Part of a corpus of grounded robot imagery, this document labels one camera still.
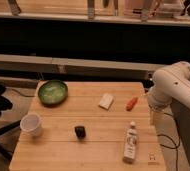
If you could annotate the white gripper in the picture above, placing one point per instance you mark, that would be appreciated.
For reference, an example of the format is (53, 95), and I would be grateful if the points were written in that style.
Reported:
(155, 116)

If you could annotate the black eraser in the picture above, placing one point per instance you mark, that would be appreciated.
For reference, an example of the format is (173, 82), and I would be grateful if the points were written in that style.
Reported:
(80, 131)

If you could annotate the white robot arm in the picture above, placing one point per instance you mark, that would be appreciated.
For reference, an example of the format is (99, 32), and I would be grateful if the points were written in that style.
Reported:
(169, 82)

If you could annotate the orange carrot toy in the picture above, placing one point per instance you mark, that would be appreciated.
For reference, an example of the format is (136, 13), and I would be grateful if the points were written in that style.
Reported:
(130, 105)

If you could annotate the white squeeze bottle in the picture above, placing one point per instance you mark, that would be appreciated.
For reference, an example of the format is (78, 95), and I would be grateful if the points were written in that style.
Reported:
(129, 153)

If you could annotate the white sponge block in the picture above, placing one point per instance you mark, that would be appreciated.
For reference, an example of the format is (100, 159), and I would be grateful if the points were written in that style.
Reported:
(106, 101)

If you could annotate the green bowl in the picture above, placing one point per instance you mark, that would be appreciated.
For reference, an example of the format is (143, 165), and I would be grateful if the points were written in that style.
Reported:
(53, 92)

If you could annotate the white paper cup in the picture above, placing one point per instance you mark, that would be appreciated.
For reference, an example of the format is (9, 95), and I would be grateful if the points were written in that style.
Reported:
(31, 124)

